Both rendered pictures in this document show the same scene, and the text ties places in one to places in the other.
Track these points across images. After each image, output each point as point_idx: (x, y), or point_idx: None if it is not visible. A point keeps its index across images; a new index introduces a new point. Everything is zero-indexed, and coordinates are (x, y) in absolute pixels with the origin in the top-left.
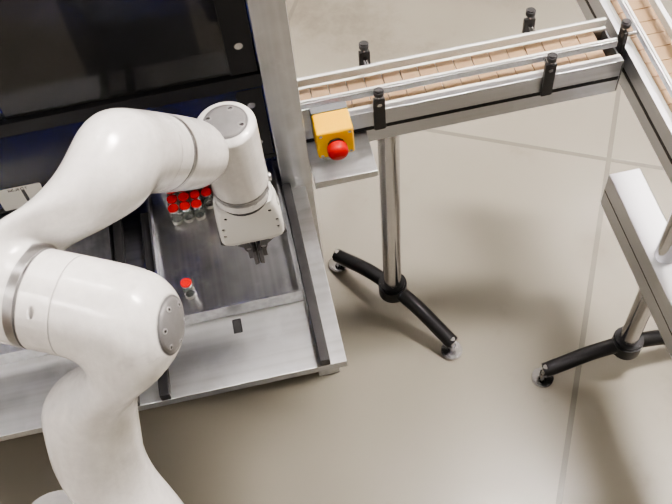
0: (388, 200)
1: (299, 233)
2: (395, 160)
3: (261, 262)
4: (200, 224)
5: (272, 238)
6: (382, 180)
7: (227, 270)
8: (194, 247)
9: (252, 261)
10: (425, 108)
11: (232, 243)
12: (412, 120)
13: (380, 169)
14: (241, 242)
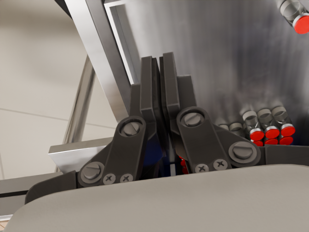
0: (80, 102)
1: (123, 94)
2: (64, 140)
3: (153, 58)
4: (251, 106)
5: (88, 164)
6: (81, 120)
7: (226, 45)
8: (265, 79)
9: (188, 58)
10: (11, 205)
11: (293, 188)
12: (27, 191)
13: (80, 130)
14: (235, 187)
